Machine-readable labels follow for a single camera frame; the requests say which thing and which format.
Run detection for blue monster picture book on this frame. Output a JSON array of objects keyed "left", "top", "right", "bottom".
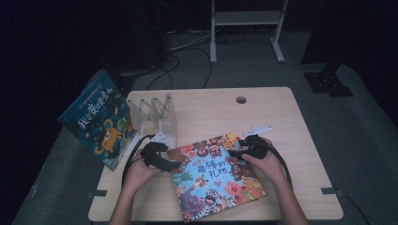
[{"left": 57, "top": 68, "right": 139, "bottom": 173}]

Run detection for person's left hand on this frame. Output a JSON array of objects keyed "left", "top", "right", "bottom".
[{"left": 123, "top": 151, "right": 163, "bottom": 191}]

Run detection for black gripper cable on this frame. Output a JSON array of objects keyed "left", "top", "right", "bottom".
[
  {"left": 250, "top": 140, "right": 294, "bottom": 190},
  {"left": 121, "top": 134, "right": 156, "bottom": 188}
]

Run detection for person's right hand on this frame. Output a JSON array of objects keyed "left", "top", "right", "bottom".
[{"left": 241, "top": 140, "right": 289, "bottom": 187}]

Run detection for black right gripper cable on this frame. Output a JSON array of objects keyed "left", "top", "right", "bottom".
[{"left": 250, "top": 140, "right": 294, "bottom": 190}]

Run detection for black floor cable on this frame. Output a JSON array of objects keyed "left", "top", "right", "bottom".
[
  {"left": 145, "top": 46, "right": 181, "bottom": 92},
  {"left": 170, "top": 46, "right": 214, "bottom": 90}
]

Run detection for thin black table cable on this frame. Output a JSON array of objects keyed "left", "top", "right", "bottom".
[{"left": 341, "top": 191, "right": 374, "bottom": 225}]

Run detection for white expandable book rack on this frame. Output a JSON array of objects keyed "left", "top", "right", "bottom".
[{"left": 125, "top": 93, "right": 178, "bottom": 151}]

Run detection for black metal stand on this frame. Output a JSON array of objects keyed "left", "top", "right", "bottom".
[
  {"left": 111, "top": 67, "right": 158, "bottom": 98},
  {"left": 301, "top": 31, "right": 355, "bottom": 98}
]

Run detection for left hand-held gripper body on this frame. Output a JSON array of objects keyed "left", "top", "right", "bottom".
[{"left": 140, "top": 132, "right": 172, "bottom": 172}]

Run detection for colourful animal faces picture book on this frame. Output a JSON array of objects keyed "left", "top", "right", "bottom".
[{"left": 166, "top": 132, "right": 268, "bottom": 224}]

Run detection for grey tape piece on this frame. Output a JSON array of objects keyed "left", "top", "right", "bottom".
[
  {"left": 86, "top": 189, "right": 108, "bottom": 200},
  {"left": 321, "top": 187, "right": 344, "bottom": 197}
]

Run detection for white floor cables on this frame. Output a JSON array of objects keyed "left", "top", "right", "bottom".
[{"left": 168, "top": 30, "right": 214, "bottom": 53}]

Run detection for white metal stand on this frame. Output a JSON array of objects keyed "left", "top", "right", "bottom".
[{"left": 209, "top": 0, "right": 289, "bottom": 64}]

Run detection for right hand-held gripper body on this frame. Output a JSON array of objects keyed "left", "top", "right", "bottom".
[{"left": 238, "top": 125, "right": 273, "bottom": 158}]

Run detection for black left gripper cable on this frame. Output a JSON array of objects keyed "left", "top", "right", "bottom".
[{"left": 121, "top": 134, "right": 156, "bottom": 188}]

